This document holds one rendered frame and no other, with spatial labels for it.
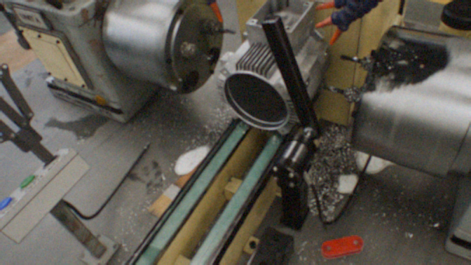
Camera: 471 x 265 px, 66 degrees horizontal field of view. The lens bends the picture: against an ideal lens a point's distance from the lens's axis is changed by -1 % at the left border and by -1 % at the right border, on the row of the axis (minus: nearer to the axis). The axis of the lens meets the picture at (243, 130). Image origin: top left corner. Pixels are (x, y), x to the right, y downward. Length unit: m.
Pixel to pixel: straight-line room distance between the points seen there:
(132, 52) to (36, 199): 0.38
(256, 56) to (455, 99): 0.36
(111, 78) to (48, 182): 0.42
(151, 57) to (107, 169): 0.35
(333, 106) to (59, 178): 0.65
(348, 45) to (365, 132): 0.25
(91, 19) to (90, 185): 0.41
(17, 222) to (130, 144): 0.46
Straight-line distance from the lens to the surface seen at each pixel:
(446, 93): 0.64
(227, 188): 0.85
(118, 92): 1.08
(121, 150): 1.07
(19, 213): 0.70
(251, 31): 0.77
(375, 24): 0.95
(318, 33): 0.83
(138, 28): 0.87
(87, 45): 0.99
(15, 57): 3.13
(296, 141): 0.66
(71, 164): 0.72
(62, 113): 1.28
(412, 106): 0.64
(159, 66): 0.85
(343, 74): 0.90
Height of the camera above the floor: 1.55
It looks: 48 degrees down
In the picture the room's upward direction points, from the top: 10 degrees counter-clockwise
